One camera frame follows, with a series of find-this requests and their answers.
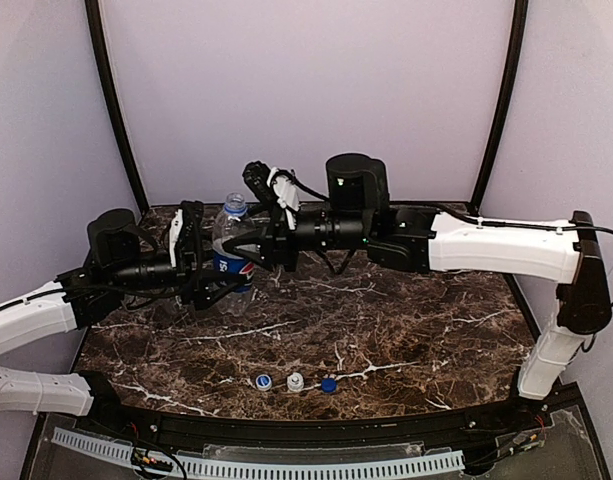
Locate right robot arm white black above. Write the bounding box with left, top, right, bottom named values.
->
left=223, top=153, right=613, bottom=400

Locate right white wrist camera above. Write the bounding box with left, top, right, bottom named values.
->
left=242, top=160, right=300, bottom=231

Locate blue white Pocari cap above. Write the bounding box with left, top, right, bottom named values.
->
left=254, top=373, right=273, bottom=391

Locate right black frame post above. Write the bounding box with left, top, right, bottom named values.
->
left=468, top=0, right=529, bottom=213

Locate black front table rail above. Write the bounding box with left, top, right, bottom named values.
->
left=66, top=383, right=585, bottom=451

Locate white slotted cable duct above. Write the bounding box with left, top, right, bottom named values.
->
left=51, top=427, right=465, bottom=479

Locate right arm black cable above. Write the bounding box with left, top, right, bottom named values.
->
left=435, top=204, right=613, bottom=351

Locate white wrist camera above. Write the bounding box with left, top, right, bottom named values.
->
left=242, top=160, right=300, bottom=231
left=168, top=208, right=184, bottom=269

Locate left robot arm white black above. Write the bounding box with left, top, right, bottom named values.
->
left=0, top=201, right=251, bottom=417

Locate white bottle cap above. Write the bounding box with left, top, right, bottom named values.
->
left=286, top=372, right=304, bottom=393

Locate black frame post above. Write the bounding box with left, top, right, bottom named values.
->
left=84, top=0, right=150, bottom=214
left=468, top=0, right=529, bottom=213

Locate left black frame post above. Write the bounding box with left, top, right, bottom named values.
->
left=84, top=0, right=150, bottom=214

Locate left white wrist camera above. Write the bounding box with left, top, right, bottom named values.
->
left=168, top=208, right=184, bottom=269

